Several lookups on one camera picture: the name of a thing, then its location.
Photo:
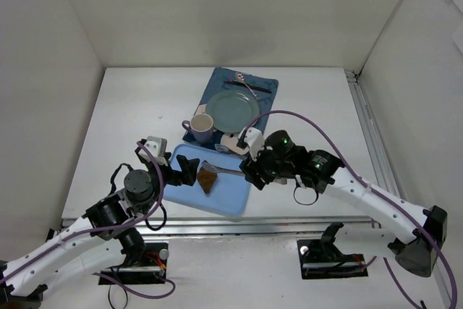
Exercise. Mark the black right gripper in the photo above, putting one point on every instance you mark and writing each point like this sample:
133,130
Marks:
255,171

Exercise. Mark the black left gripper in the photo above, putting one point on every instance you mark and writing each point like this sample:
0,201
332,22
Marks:
179,170

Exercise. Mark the silver metal tongs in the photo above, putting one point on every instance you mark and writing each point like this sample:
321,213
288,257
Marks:
219,170

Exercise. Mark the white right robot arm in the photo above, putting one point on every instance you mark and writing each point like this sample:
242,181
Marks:
412,235

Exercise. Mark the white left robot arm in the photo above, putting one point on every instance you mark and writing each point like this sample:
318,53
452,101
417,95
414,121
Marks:
104,236

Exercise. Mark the light blue plastic tray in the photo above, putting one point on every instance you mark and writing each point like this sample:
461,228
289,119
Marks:
229,193

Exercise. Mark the lavender ceramic mug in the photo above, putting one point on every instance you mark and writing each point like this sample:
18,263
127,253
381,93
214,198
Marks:
200,127

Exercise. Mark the teal green ceramic plate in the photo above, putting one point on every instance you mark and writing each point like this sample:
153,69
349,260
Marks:
232,110

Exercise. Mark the silver metal spoon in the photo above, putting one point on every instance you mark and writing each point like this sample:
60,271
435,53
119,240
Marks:
239,77

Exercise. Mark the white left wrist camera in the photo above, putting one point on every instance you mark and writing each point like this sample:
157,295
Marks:
157,149

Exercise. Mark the aluminium table edge rail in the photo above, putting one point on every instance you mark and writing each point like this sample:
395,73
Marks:
215,228

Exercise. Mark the black handled knife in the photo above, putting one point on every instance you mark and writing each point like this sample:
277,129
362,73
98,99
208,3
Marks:
252,87

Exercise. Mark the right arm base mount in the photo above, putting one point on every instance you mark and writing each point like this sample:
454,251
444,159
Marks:
316,264

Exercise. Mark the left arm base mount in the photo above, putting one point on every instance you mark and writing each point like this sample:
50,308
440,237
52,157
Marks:
150,269

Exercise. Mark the aluminium right side rail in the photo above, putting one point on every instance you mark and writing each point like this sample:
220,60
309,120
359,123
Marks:
384,174

